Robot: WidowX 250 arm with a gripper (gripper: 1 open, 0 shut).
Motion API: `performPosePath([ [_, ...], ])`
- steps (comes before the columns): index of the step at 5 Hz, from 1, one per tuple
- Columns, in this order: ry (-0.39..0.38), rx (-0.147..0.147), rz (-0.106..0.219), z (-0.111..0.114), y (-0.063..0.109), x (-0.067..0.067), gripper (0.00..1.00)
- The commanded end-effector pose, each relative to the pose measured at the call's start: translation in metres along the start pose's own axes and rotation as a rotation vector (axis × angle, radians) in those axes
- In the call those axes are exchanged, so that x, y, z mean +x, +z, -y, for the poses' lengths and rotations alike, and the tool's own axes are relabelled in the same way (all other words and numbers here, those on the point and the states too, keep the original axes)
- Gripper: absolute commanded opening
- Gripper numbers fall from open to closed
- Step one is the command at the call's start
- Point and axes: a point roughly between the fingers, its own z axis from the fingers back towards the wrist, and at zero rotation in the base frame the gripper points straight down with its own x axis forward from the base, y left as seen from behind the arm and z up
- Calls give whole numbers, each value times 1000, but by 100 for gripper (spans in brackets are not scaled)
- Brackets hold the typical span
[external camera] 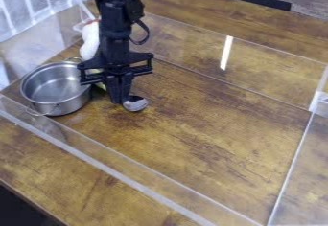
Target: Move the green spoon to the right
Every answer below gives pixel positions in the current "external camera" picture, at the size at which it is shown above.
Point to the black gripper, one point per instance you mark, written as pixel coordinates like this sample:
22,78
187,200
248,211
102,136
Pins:
121,28

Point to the green handled metal spoon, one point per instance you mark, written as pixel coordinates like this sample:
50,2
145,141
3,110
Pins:
135,104

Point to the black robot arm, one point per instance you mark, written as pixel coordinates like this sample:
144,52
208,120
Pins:
117,64

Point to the small steel pot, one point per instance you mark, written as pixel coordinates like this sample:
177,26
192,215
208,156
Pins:
53,90

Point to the clear acrylic stand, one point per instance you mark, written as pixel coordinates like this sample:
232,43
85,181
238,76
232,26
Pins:
86,17

